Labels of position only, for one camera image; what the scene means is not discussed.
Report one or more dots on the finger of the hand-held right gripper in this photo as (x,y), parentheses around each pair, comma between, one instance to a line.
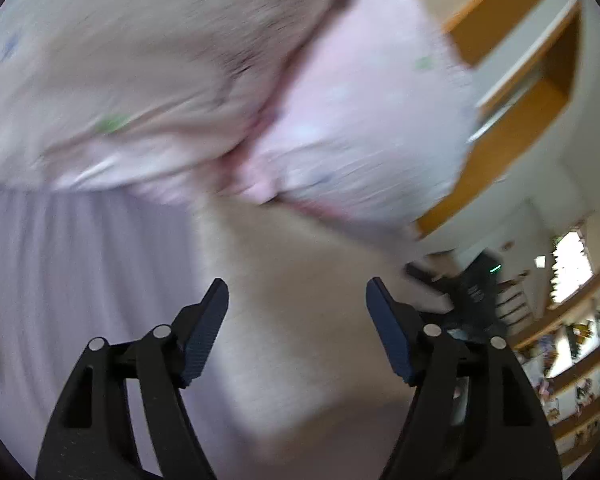
(430,282)

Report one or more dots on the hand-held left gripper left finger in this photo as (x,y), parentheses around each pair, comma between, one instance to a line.
(206,332)

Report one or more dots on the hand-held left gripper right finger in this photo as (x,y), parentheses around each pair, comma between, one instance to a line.
(389,332)

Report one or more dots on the pink printed small garment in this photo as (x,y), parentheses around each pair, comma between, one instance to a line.
(355,110)

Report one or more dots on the cream blanket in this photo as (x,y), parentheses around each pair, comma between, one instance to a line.
(300,310)

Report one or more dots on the bright window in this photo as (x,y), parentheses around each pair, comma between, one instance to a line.
(571,267)

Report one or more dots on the wooden bookshelf with books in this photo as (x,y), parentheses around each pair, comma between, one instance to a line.
(575,360)

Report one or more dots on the lavender striped bed sheet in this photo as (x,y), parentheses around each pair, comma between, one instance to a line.
(80,270)

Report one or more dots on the wooden wall cabinet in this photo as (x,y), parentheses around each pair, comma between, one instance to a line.
(520,130)

